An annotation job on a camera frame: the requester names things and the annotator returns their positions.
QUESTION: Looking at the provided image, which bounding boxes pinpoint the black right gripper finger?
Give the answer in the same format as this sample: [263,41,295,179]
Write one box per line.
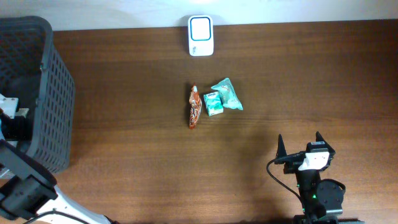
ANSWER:
[275,134,287,159]
[315,131,328,146]

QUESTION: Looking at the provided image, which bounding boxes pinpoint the teal snack bag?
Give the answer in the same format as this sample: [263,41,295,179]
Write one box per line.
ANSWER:
[211,78,243,110]

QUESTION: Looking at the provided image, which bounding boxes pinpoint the teal Kleenex tissue pack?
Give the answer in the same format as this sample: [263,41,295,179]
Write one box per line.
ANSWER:
[203,91,224,116]

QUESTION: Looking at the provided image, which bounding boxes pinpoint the orange snack packet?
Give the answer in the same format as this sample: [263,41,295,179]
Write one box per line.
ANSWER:
[188,85,202,129]

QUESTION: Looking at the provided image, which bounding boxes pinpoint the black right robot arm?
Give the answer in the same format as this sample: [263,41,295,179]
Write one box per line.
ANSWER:
[274,132,346,223]

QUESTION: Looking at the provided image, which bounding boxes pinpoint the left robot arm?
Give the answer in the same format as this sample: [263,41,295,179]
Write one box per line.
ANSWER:
[1,138,115,223]

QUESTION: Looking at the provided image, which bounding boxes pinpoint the white barcode scanner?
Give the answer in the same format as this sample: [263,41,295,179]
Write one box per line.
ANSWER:
[187,15,214,57]

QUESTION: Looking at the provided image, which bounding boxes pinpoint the grey plastic mesh basket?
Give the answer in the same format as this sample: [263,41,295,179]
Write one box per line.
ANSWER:
[1,16,75,173]

